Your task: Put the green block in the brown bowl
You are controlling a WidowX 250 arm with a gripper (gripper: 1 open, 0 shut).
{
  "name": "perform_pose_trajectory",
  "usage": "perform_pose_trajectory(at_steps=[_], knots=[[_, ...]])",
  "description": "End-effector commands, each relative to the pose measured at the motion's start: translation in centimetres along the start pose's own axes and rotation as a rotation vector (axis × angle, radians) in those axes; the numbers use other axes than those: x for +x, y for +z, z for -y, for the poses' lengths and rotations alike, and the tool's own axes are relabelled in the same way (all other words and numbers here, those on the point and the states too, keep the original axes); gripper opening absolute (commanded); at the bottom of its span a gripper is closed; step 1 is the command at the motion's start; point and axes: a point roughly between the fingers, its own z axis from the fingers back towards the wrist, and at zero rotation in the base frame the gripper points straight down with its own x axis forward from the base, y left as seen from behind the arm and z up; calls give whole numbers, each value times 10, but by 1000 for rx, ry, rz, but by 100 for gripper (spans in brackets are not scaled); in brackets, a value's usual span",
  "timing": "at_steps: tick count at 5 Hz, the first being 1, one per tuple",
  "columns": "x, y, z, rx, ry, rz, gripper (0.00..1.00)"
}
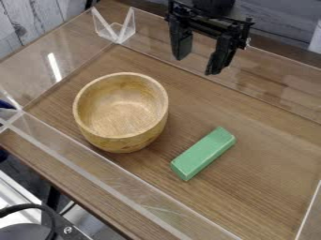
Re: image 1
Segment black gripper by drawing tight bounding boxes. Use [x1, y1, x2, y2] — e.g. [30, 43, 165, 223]
[166, 0, 254, 75]

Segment brown wooden bowl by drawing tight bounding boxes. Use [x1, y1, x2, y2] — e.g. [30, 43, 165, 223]
[72, 72, 170, 153]

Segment green rectangular block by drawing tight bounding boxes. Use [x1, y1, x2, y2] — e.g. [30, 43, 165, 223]
[170, 127, 235, 181]

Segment clear acrylic tray walls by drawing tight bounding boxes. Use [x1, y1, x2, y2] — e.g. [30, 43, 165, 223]
[0, 2, 321, 240]

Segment blue object at edge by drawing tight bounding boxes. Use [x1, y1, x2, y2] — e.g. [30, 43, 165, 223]
[0, 99, 16, 109]

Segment black metal bracket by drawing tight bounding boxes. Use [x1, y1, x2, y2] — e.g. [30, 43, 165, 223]
[42, 187, 92, 240]

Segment black cable loop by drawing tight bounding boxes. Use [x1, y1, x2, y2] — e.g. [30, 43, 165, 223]
[0, 203, 58, 240]

